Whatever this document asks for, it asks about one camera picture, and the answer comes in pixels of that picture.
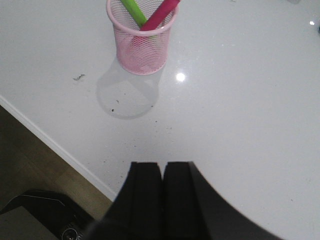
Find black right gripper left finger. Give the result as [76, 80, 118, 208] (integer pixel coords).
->
[86, 162, 163, 240]

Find pink marker pen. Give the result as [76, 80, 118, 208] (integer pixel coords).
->
[132, 0, 182, 48]

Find green marker pen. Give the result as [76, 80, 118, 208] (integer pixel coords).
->
[120, 0, 152, 28]

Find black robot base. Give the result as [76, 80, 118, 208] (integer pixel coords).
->
[0, 189, 94, 240]

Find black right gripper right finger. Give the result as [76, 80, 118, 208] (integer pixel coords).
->
[163, 162, 278, 240]

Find pink mesh pen holder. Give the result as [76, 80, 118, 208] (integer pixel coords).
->
[105, 0, 179, 76]

